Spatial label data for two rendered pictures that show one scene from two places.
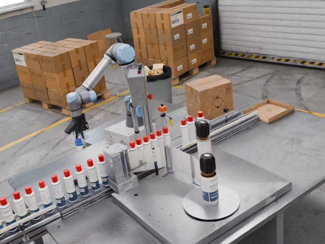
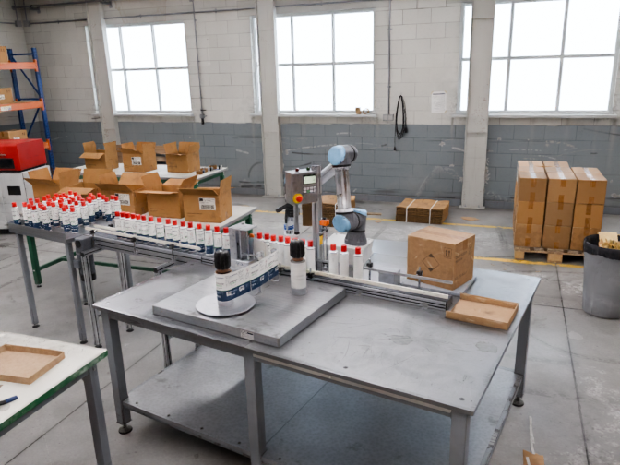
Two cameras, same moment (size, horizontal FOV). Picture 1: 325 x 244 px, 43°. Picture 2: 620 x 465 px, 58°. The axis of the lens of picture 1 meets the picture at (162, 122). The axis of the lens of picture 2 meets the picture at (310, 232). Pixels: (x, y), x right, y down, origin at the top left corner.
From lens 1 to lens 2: 3.00 m
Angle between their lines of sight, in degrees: 60
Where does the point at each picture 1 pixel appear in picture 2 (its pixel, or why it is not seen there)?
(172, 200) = not seen: hidden behind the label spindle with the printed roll
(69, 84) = (532, 220)
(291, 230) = (361, 452)
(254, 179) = (275, 318)
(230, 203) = (222, 312)
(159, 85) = (598, 264)
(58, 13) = not seen: outside the picture
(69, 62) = (544, 193)
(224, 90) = (442, 251)
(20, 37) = (578, 154)
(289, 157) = (354, 339)
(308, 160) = (352, 352)
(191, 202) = not seen: hidden behind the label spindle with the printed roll
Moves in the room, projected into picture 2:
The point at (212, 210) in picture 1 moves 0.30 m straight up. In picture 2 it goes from (208, 305) to (204, 250)
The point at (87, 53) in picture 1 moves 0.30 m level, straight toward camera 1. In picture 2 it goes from (580, 190) to (564, 195)
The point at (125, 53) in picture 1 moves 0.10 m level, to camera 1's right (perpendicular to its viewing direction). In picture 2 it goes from (332, 154) to (340, 156)
